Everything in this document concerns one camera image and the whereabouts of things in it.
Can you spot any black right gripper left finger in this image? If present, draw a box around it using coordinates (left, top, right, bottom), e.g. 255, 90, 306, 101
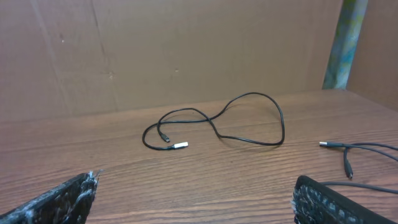
1, 171, 100, 224

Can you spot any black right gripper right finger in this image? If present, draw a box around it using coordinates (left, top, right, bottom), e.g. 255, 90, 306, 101
291, 175, 397, 224

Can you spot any black usb cable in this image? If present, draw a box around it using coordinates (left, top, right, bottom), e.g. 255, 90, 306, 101
319, 141, 398, 195
142, 91, 285, 151

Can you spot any green blue corner post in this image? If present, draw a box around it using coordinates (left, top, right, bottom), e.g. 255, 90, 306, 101
323, 0, 368, 90

